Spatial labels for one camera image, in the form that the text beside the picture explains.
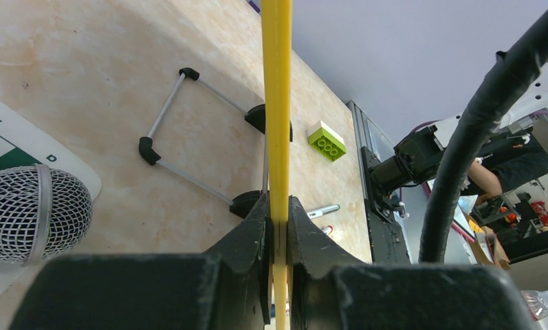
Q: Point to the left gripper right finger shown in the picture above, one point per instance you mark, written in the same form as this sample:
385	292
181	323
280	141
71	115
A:
318	300

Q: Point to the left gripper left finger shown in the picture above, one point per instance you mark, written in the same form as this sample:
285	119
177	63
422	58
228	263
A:
241	297

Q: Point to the yellow framed whiteboard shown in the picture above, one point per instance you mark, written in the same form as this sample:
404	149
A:
276	19

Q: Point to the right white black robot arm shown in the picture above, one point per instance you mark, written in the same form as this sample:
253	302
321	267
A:
418	155

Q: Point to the red whiteboard marker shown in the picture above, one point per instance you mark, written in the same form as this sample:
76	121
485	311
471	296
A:
327	230

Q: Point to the blue whiteboard marker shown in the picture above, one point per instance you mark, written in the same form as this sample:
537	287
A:
320	212

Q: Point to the green white toy brick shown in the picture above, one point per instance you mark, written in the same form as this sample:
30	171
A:
323	139

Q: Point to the person in background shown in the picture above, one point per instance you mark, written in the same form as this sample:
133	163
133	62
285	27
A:
506	170

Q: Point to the purple block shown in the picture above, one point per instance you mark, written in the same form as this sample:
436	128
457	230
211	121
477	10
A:
254	6

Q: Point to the green white chessboard mat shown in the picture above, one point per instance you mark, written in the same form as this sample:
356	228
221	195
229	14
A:
23	144

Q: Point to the whiteboard wire stand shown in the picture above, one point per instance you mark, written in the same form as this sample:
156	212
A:
197	129

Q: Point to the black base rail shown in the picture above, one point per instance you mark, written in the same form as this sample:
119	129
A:
383	214

